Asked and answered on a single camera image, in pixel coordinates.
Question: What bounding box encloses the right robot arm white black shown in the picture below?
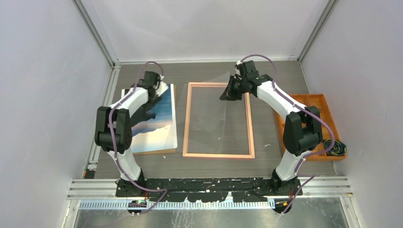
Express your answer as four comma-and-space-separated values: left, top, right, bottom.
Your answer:
220, 60, 323, 195

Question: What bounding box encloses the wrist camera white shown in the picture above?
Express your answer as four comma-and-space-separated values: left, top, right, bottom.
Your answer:
153, 75, 169, 97
235, 60, 243, 76

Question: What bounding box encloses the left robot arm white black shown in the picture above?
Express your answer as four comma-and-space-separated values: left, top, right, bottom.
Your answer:
95, 71, 168, 197

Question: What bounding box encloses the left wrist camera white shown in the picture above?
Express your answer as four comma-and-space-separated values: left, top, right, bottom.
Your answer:
153, 75, 169, 97

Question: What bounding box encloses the pink wooden picture frame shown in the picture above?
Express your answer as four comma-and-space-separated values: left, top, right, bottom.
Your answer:
182, 82, 256, 160

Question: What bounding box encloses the blue yellow rolled item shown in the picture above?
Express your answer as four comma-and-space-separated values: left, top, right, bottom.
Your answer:
322, 139, 347, 156

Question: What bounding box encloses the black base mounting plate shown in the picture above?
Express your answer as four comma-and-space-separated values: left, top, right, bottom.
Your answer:
115, 177, 302, 203

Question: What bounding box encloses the orange compartment tray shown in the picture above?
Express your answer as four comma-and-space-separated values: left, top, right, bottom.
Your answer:
273, 94, 346, 162

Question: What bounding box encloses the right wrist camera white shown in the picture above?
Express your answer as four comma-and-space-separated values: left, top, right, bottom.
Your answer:
235, 60, 243, 76

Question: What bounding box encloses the brown backing board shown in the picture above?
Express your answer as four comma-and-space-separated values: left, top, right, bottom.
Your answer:
121, 84, 179, 156

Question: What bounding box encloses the aluminium front rail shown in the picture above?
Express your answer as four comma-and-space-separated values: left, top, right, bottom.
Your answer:
67, 176, 353, 202

